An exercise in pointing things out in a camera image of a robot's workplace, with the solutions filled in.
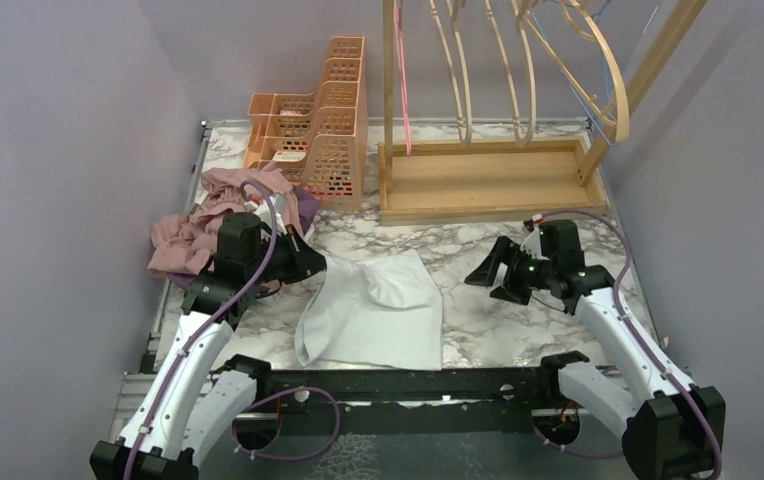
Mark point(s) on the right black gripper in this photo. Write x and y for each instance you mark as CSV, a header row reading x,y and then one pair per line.
x,y
505,251

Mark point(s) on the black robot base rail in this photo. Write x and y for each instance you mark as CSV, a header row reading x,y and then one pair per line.
x,y
391,402

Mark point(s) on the white skirt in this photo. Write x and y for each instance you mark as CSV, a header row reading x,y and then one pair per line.
x,y
386,312

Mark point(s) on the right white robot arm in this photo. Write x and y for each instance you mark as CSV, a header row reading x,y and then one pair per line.
x,y
668,426

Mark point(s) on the blue wire hanger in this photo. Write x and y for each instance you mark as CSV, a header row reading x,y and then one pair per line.
x,y
581,39

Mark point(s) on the pink clothes pile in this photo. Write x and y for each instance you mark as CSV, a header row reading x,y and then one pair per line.
x,y
183,243

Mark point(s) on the wooden hanger rack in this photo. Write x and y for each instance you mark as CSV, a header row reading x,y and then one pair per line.
x,y
505,179

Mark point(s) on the pink wire hanger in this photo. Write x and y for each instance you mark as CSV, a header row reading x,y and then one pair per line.
x,y
401,65

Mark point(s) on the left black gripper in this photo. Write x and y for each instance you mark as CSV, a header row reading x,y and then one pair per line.
x,y
305,260

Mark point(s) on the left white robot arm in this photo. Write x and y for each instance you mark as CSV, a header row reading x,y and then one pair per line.
x,y
175,424

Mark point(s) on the orange plastic file organizer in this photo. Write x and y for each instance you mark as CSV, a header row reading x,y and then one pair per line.
x,y
319,139

